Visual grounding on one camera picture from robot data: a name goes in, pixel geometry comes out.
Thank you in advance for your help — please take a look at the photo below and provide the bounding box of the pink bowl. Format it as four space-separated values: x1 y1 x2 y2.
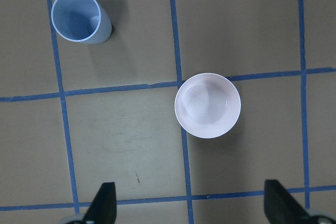
174 73 242 139

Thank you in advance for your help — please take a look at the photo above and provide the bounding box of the blue cup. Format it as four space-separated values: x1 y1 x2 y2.
50 0 112 44

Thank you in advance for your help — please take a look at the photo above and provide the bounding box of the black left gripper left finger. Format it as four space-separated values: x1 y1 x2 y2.
82 182 116 223

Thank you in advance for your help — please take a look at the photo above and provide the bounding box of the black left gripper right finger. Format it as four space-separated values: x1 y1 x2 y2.
264 179 311 224

